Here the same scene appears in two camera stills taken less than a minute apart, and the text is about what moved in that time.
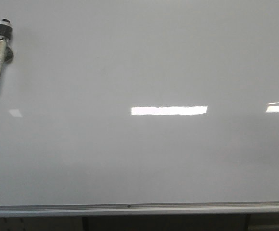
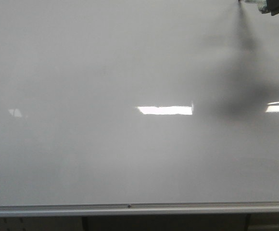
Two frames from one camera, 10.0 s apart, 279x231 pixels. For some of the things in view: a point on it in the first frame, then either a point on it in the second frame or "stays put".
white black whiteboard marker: [3, 53] to [272, 6]
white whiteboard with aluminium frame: [117, 107] stays put
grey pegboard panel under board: [34, 224] stays put
